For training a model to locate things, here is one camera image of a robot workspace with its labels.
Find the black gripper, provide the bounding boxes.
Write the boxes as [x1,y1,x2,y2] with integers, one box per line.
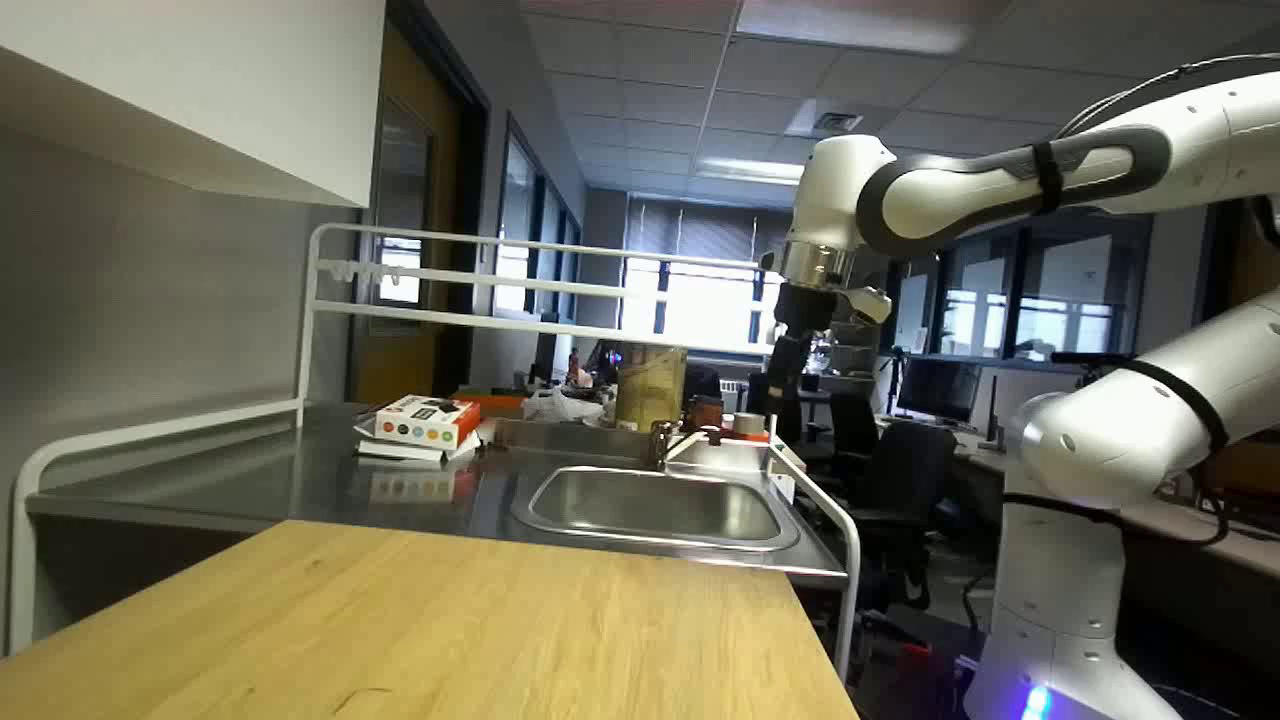
[761,281,848,428]

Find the silver tap nozzle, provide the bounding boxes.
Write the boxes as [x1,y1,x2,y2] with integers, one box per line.
[658,425,713,474]

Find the large ceiling light panel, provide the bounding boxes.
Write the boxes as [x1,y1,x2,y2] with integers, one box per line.
[732,0,975,56]

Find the office desk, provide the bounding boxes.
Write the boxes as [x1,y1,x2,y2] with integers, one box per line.
[953,428,1280,581]

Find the white box with colourful print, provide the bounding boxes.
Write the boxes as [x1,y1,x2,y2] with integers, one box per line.
[368,394,487,452]

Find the white wall cabinet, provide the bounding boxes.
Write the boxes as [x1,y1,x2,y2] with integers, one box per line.
[0,0,394,212]

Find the small ceiling light panel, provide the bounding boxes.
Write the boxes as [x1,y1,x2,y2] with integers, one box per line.
[695,155,808,190]

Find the orange flat object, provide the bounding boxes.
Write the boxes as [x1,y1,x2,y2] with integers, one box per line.
[458,389,532,422]

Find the clear plastic bag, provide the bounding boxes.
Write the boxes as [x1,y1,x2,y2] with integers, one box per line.
[522,380,610,428]

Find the ceiling air vent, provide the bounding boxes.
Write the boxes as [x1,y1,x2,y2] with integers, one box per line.
[783,95,869,145]

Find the white flat book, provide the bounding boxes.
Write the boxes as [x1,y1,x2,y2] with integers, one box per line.
[354,422,502,469]

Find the dark computer monitor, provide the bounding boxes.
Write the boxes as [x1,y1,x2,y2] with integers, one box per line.
[892,354,988,428]

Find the stainless steel counter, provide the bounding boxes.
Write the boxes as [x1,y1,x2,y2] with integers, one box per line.
[23,399,854,583]

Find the brown paper bag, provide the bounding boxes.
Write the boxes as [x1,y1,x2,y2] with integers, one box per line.
[611,344,693,438]

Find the stainless steel sink basin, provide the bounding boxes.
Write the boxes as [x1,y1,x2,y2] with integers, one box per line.
[508,460,805,555]

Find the brown wooden door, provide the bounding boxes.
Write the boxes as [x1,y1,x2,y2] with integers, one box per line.
[348,11,482,408]

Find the black office chair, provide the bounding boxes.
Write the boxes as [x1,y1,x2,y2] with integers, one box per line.
[837,422,961,616]

